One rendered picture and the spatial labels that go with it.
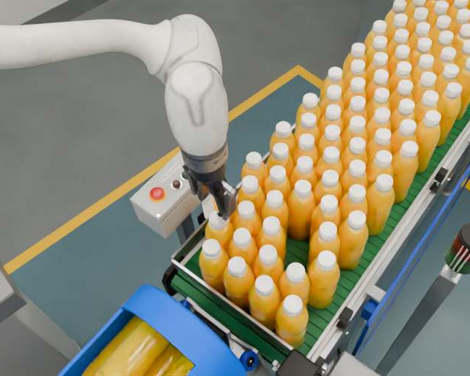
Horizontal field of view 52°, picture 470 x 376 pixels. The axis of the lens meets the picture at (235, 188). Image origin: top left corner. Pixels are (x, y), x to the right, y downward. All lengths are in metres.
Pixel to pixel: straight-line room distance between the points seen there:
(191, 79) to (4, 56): 0.27
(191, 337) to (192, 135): 0.36
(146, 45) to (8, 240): 1.92
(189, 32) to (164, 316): 0.51
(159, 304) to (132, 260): 1.48
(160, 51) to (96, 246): 1.70
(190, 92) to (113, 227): 1.80
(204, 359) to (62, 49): 0.57
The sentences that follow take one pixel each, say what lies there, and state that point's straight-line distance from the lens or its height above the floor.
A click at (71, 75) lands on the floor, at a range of 3.36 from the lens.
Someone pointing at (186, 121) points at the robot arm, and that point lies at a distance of 0.80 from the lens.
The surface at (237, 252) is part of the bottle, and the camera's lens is 1.13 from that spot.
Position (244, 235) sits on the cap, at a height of 1.11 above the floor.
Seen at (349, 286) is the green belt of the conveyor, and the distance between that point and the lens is 1.30.
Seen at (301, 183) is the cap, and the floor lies 1.11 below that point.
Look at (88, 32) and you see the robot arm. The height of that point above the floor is 1.59.
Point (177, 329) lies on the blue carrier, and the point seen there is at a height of 1.23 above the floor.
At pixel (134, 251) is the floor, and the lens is 2.43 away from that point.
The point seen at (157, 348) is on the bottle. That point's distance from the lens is 1.00.
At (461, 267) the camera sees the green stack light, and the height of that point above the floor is 1.19.
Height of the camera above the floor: 2.08
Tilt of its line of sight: 55 degrees down
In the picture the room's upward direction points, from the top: 6 degrees counter-clockwise
